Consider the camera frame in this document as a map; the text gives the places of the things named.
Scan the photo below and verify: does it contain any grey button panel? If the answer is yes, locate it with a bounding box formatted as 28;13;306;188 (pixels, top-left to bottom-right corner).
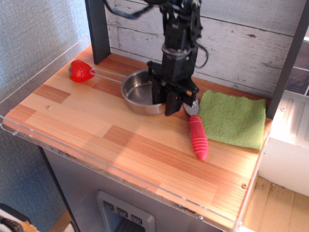
96;190;156;232

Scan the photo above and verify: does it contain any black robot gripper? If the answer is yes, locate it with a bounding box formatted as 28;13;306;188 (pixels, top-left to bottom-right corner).
147;47;199;116

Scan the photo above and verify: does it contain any dark grey right post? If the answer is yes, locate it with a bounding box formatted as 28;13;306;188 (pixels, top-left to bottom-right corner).
267;0;309;119

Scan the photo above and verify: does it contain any green rag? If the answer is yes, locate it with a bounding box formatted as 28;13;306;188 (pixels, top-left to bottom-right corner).
198;90;267;150

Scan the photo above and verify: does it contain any dark grey left post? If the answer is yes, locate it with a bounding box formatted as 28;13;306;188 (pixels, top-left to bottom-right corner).
85;0;111;64

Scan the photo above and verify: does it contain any red toy strawberry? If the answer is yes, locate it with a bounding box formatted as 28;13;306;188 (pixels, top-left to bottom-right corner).
69;59;95;83

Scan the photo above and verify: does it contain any grey toy kitchen cabinet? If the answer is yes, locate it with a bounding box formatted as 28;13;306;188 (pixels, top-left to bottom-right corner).
40;148;219;232

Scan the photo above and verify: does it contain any clear acrylic table guard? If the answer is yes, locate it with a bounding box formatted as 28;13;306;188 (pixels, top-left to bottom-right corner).
0;36;272;230

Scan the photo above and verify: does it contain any orange object bottom left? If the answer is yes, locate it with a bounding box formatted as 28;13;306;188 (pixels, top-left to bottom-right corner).
19;221;37;232

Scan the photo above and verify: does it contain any dark grey post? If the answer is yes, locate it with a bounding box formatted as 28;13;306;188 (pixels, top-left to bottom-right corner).
85;0;111;64
267;0;309;119

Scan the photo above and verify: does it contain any silver pot with wire handle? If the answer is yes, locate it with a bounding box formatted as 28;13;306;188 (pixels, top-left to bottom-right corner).
89;68;165;116

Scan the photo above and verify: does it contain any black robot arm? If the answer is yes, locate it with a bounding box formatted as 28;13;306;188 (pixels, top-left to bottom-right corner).
147;0;203;116

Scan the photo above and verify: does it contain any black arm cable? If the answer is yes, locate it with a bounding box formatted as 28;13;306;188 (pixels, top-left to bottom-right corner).
102;0;155;19

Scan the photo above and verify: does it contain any fork with red handle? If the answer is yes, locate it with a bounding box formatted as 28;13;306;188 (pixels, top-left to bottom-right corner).
183;99;209;161

